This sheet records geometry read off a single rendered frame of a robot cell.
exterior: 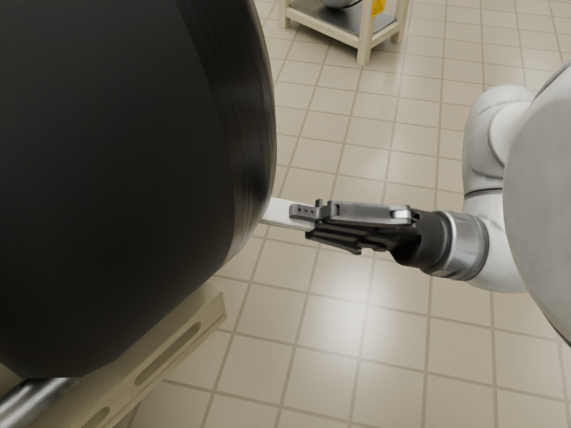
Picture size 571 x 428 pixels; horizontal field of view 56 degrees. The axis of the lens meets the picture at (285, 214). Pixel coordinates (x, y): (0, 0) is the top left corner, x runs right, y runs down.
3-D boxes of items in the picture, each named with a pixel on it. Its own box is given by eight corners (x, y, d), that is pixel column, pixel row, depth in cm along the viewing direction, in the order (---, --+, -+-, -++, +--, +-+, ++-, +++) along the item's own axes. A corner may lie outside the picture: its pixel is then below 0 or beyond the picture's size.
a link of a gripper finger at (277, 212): (312, 230, 64) (314, 228, 63) (257, 220, 61) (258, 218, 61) (312, 207, 65) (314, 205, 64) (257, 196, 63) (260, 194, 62)
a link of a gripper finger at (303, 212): (327, 225, 64) (339, 216, 61) (288, 217, 62) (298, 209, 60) (327, 213, 65) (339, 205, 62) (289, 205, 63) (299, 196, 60)
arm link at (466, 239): (445, 288, 74) (409, 283, 72) (440, 227, 78) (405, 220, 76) (492, 271, 66) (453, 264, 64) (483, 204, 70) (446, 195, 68)
